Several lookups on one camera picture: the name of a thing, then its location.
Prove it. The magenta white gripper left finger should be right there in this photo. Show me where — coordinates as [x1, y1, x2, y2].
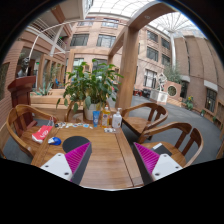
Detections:
[41, 142, 92, 185]

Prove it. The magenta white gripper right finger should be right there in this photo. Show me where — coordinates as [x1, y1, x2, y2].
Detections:
[133, 143, 182, 181]

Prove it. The round black mouse pad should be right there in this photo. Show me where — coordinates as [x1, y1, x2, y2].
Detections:
[62, 136, 89, 153]

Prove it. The blue white computer mouse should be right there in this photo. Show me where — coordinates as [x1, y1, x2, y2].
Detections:
[48, 137, 61, 145]

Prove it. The dark notebook on chair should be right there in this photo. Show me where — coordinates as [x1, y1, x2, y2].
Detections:
[153, 143, 172, 156]

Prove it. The near right wooden armchair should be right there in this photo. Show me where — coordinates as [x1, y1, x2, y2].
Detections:
[138, 122, 204, 168]

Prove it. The wooden armchair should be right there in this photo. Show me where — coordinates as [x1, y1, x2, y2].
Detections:
[122, 103, 168, 136]
[138, 122, 204, 168]
[6, 104, 58, 157]

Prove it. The red white bag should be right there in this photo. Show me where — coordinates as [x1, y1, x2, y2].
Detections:
[32, 125, 52, 144]

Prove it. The small wrapped packet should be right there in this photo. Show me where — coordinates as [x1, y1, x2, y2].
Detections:
[104, 128, 116, 133]

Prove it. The far right wooden armchair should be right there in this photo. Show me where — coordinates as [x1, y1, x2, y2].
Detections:
[122, 103, 168, 136]

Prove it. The white plant pot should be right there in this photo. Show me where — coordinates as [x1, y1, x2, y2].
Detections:
[84, 104, 100, 120]

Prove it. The blue tube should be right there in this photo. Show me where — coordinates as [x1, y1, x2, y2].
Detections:
[93, 111, 100, 127]

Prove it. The yellow liquid bottle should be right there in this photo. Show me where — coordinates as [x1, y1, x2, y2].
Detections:
[101, 106, 111, 128]

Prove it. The white pump sanitizer bottle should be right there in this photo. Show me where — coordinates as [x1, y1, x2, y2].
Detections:
[112, 109, 122, 128]

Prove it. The left wooden armchair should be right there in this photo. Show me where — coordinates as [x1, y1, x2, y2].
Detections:
[6, 104, 58, 157]

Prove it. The wooden support pillar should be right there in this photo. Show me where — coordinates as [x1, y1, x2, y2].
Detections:
[115, 27, 139, 109]

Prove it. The green potted plant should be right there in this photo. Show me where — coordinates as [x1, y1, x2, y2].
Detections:
[63, 62, 122, 112]

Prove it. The dark red wooden podium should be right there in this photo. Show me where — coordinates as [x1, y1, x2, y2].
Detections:
[7, 75, 37, 128]

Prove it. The white statue on pedestal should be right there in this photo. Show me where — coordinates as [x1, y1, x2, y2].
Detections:
[150, 73, 168, 105]

